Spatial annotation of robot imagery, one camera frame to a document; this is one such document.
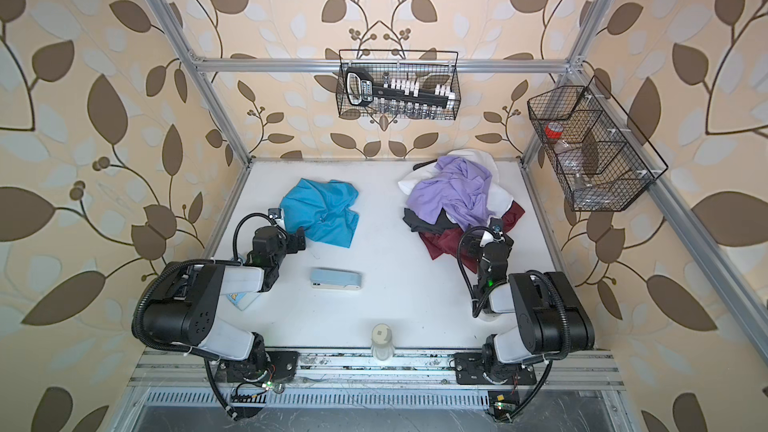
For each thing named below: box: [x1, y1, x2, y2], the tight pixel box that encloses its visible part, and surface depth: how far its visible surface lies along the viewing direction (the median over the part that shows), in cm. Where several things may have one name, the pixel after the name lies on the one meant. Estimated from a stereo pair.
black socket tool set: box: [346, 68, 457, 109], surface depth 85 cm
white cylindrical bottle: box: [371, 323, 395, 361], surface depth 72 cm
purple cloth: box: [406, 155, 493, 230], surface depth 96 cm
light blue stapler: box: [310, 268, 362, 290], surface depth 90 cm
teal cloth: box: [280, 178, 359, 248], surface depth 101 cm
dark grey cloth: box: [402, 207, 460, 233], surface depth 98 cm
